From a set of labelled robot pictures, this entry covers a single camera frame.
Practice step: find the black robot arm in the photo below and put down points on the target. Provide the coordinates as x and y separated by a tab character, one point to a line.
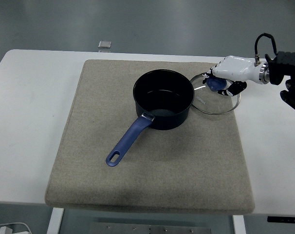
283	65

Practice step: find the black bar under table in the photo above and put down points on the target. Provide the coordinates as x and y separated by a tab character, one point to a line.
283	219

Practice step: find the glass pot lid blue knob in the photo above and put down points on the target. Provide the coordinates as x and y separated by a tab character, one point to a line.
215	84

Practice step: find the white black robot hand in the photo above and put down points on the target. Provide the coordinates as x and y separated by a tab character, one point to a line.
235	68

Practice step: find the beige fabric mat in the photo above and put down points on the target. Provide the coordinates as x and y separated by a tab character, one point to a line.
186	158

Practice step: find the grey metal plate with screws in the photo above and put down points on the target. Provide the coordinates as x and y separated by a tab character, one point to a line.
125	230

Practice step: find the white table leg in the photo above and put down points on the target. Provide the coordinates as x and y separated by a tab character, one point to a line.
55	221
238	226

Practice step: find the small silver floor plate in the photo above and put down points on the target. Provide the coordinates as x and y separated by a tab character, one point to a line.
105	44

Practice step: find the white power adapter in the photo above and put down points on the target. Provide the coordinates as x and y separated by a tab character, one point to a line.
5	230

